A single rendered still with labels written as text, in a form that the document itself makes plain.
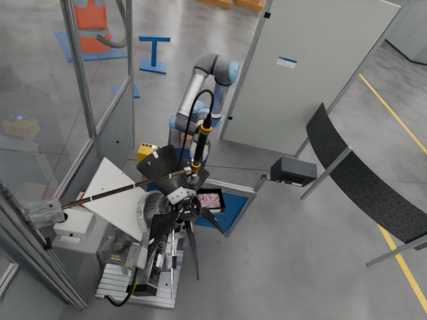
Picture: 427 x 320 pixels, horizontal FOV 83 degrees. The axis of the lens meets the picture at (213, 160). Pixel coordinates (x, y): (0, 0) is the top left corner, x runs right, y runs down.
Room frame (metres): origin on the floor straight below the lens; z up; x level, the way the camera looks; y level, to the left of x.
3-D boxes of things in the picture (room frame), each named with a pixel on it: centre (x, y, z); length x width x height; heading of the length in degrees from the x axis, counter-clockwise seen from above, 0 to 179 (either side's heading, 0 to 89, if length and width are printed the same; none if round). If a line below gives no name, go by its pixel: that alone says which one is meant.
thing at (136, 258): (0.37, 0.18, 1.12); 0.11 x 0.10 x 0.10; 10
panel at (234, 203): (1.13, 0.03, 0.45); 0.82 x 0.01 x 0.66; 100
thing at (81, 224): (0.47, 0.61, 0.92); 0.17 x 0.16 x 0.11; 100
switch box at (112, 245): (0.48, 0.37, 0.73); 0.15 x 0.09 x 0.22; 100
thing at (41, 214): (0.32, 0.52, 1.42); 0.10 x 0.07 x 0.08; 135
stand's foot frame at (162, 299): (0.59, 0.25, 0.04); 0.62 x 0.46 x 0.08; 100
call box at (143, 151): (1.06, 0.42, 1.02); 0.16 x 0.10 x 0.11; 100
